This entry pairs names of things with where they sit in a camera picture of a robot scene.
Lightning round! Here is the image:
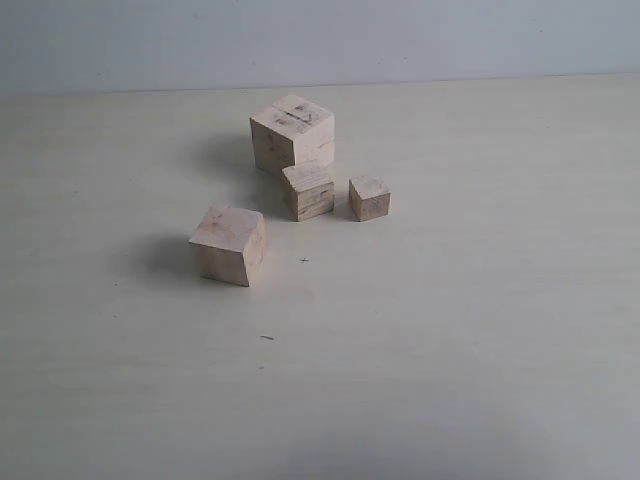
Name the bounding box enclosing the largest marked wooden cube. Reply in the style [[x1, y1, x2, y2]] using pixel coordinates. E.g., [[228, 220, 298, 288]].
[[249, 95, 335, 175]]

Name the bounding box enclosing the medium wooden cube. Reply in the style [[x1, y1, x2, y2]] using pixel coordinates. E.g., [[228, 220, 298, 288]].
[[281, 161, 335, 222]]

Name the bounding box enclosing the second largest wooden cube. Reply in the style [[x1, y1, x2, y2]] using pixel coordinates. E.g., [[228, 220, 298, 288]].
[[189, 206, 267, 287]]

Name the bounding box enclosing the smallest wooden cube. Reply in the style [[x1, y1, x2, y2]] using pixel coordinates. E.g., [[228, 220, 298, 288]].
[[349, 175, 391, 222]]

